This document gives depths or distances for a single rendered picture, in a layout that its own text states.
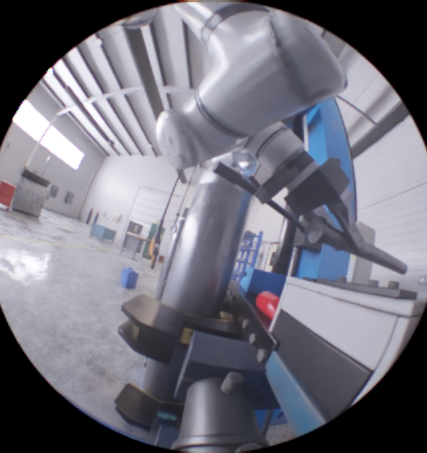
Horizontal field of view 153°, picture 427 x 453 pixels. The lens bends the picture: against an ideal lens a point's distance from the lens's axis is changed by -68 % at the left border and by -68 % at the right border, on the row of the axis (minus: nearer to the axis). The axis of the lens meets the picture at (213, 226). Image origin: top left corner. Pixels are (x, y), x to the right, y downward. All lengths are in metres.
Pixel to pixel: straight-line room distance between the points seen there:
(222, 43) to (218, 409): 0.37
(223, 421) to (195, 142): 0.33
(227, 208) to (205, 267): 0.19
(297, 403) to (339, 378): 0.06
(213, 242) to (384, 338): 0.43
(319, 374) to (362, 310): 0.09
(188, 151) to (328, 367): 0.28
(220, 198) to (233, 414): 0.50
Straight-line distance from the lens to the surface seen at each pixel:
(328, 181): 0.24
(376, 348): 0.17
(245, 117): 0.15
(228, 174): 0.33
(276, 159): 0.26
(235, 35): 0.15
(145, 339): 0.43
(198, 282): 0.47
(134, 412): 0.75
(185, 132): 0.18
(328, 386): 0.21
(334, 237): 0.28
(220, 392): 0.27
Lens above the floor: 1.19
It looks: 9 degrees up
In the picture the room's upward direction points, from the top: 17 degrees clockwise
